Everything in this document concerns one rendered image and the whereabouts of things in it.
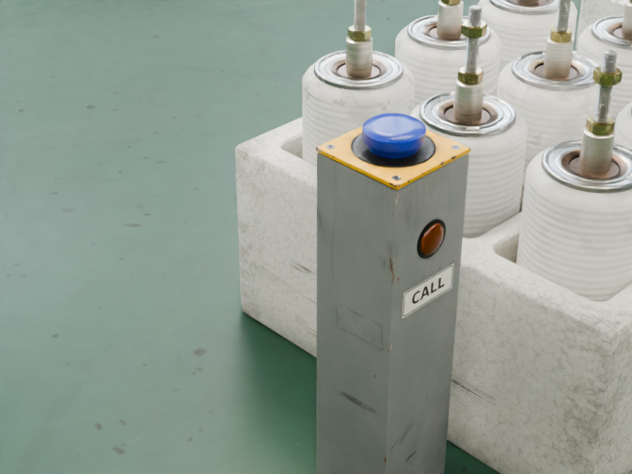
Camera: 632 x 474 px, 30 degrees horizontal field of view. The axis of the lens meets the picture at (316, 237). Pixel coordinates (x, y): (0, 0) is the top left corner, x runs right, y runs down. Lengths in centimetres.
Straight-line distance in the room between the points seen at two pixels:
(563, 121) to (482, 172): 11
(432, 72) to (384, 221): 35
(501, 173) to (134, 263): 45
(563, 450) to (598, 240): 16
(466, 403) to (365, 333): 19
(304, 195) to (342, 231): 24
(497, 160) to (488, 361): 15
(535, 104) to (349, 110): 15
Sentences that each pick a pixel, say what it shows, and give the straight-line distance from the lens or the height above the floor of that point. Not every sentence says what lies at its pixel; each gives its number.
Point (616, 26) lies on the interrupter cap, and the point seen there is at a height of 25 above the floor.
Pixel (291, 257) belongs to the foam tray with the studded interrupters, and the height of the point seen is 10.
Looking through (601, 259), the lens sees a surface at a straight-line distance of 86.
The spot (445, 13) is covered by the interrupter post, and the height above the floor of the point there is 27.
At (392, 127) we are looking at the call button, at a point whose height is 33.
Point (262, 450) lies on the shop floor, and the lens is 98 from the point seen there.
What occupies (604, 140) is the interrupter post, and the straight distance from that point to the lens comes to 86.
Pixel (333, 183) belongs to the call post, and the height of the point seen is 29.
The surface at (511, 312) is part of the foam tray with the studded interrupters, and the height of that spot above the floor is 16.
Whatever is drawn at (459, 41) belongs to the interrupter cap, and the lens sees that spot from 106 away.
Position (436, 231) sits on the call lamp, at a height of 27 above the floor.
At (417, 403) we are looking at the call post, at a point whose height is 13.
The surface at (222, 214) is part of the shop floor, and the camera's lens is 129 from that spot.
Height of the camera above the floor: 66
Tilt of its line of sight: 32 degrees down
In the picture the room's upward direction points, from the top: straight up
